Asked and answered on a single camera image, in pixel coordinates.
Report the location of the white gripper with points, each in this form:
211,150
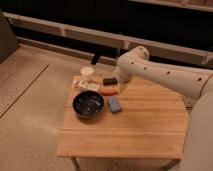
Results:
123,82

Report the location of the orange red pepper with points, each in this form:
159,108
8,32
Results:
108,91

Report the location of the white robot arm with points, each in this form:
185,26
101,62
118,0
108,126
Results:
195,83

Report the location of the black rectangular block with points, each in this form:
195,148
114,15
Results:
109,81

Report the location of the blue sponge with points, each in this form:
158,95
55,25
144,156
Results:
114,104

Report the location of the black table leg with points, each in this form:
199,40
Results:
95,58

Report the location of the white cup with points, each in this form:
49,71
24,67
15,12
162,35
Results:
87,73

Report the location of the dark round bowl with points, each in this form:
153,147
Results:
88,104

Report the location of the white snack packet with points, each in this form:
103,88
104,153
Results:
83,85

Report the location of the wooden table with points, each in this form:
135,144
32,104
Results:
151,125

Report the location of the white shelf rail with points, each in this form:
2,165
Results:
163,50

